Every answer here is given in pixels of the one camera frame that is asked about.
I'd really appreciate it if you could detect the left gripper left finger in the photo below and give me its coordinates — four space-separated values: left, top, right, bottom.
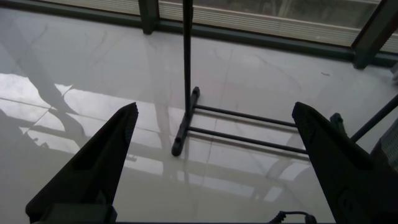
25 101 139 224

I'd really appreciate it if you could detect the window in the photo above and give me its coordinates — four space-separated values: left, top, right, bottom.
0 0 398 70

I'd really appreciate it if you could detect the black cable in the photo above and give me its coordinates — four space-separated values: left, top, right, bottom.
269 210 318 224

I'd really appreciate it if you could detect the black clothes rack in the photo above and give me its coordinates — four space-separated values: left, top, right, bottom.
171 0 398 157

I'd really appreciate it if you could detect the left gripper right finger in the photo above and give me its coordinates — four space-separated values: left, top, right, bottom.
291 101 398 224

